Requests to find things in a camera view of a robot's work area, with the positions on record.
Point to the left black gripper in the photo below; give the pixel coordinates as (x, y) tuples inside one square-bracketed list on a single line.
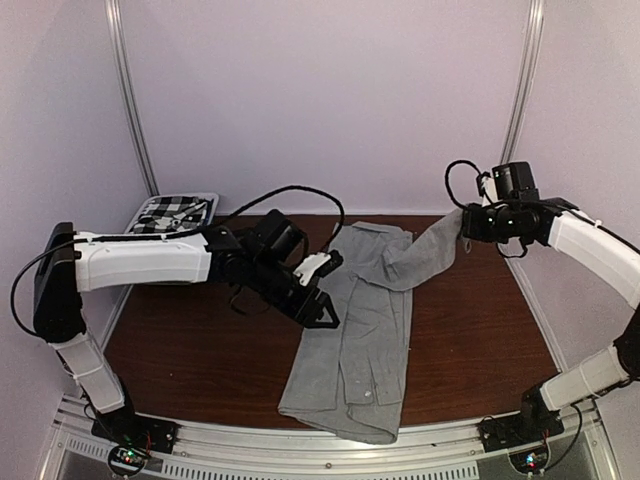
[(316, 302)]

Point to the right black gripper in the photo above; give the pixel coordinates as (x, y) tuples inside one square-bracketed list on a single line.
[(471, 227)]

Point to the white plastic basket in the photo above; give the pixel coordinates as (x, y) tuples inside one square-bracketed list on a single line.
[(175, 210)]

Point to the grey long sleeve shirt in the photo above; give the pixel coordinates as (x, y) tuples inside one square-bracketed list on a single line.
[(351, 380)]

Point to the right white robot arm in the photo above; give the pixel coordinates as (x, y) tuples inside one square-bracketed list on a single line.
[(601, 270)]

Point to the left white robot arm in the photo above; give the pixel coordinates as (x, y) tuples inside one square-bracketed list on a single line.
[(74, 263)]

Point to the black white checkered shirt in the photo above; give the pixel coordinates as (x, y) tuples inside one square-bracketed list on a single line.
[(175, 212)]

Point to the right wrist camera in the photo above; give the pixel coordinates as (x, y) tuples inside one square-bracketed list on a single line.
[(487, 189)]

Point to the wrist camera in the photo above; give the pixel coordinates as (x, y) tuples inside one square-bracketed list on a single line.
[(317, 265), (487, 189)]

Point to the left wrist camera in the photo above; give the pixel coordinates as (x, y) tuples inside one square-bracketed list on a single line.
[(317, 265)]

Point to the right aluminium corner post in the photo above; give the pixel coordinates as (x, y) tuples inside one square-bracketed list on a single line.
[(528, 66)]

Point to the aluminium corner post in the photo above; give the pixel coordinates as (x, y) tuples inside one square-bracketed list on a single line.
[(528, 66), (125, 80)]

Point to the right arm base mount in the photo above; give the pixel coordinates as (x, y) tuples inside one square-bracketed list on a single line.
[(520, 435)]

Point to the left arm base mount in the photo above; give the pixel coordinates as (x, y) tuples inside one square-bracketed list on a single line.
[(135, 442)]

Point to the aluminium front rail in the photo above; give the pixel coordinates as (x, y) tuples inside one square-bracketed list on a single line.
[(450, 450)]

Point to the left aluminium corner post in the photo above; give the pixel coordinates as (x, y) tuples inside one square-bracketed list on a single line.
[(125, 80)]

